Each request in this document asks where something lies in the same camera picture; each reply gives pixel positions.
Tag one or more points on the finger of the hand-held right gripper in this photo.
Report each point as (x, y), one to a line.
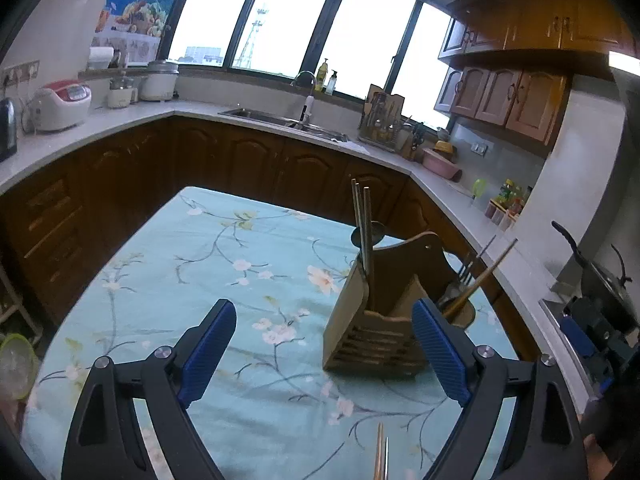
(576, 334)

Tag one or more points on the wooden utensil holder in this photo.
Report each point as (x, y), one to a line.
(380, 325)

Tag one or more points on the brown kitchen cabinets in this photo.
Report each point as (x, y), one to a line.
(525, 95)
(200, 160)

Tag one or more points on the kitchen window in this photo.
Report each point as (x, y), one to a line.
(300, 25)

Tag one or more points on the small white pot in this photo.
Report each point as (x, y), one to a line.
(122, 95)

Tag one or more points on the metal fork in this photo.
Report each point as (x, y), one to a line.
(466, 270)

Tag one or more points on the brown upper kitchen cabinets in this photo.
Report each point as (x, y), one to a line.
(525, 95)

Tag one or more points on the dark ladle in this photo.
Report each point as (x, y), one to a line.
(376, 232)

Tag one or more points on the small wall socket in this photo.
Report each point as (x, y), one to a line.
(480, 149)

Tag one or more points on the white and red rice cooker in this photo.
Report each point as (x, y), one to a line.
(60, 105)

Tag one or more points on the yellow dish soap bottle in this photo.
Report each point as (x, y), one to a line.
(322, 77)

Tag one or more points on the wall socket strip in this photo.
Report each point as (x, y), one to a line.
(20, 72)

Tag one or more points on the wall poster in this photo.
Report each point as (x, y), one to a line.
(140, 10)

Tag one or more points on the electric kettle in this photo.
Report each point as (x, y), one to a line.
(7, 130)

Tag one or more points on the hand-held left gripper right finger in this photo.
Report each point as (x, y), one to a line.
(442, 355)

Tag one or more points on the pink basin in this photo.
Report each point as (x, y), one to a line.
(442, 165)

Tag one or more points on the group of condiment bottles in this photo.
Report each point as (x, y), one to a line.
(510, 202)

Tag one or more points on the clear soap bottle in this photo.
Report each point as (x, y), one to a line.
(332, 82)

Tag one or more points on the kitchen faucet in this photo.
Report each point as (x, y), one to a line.
(306, 105)

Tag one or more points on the kitchen sink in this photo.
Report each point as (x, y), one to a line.
(270, 117)

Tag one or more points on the wooden chopstick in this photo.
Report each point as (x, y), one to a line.
(379, 452)

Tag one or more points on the knife block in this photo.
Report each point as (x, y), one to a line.
(412, 142)

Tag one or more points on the green plastic utensil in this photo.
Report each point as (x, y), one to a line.
(479, 190)

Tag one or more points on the black pan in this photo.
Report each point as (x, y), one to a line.
(600, 280)

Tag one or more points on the green plastic bowl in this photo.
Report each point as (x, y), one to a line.
(17, 365)

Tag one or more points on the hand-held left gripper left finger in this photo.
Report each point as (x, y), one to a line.
(210, 350)

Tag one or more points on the large white cooker pot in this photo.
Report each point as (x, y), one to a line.
(159, 82)

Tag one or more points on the brown lower kitchen cabinets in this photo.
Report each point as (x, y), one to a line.
(200, 160)

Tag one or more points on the metal chopstick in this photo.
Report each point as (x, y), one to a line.
(358, 220)
(486, 250)
(368, 230)
(386, 460)

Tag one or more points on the yellow bowl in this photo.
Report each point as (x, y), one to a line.
(444, 147)

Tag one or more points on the floral teal tablecloth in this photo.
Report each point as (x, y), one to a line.
(275, 410)

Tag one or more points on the wooden dish rack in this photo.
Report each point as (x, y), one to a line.
(381, 115)

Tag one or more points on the wooden spoon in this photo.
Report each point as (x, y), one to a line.
(485, 275)

